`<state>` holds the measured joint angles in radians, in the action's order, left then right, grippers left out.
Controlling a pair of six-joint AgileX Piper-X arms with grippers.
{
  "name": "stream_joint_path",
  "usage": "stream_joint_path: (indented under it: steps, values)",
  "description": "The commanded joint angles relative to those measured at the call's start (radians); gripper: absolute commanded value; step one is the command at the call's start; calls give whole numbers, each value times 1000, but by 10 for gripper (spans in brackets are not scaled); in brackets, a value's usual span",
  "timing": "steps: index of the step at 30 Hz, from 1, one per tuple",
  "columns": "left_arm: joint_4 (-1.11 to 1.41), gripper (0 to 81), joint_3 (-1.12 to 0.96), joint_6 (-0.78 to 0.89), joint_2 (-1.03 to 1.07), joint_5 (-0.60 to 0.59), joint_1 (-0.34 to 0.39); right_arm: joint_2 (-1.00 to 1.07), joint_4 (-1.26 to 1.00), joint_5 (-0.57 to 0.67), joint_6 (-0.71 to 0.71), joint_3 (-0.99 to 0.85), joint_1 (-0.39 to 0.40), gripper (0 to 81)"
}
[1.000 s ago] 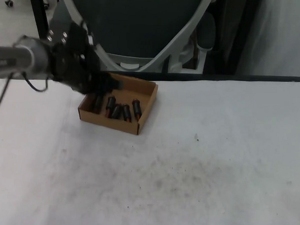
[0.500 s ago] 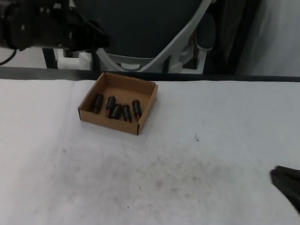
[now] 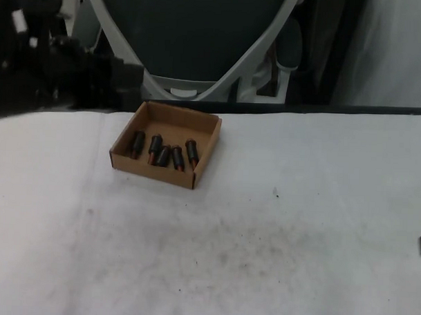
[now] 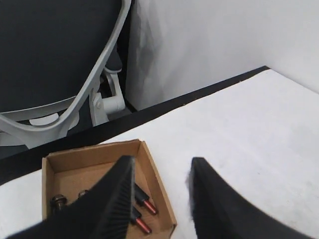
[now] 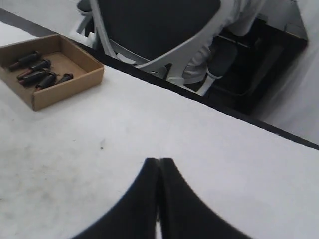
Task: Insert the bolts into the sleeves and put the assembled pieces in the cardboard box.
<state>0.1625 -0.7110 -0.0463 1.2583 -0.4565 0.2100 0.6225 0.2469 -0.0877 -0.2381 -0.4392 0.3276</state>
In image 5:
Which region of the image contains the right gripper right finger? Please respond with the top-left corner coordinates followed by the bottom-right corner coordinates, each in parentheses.
top-left (157, 157), bottom-right (250, 239)

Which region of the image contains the grey office chair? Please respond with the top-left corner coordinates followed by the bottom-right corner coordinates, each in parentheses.
top-left (70, 0), bottom-right (237, 96)

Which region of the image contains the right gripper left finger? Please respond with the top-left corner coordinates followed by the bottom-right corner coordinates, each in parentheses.
top-left (72, 157), bottom-right (161, 239)

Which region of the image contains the person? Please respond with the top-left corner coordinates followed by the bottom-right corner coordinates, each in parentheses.
top-left (181, 0), bottom-right (297, 84)

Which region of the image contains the shallow cardboard box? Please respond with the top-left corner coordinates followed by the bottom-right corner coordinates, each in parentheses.
top-left (0, 34), bottom-right (105, 112)

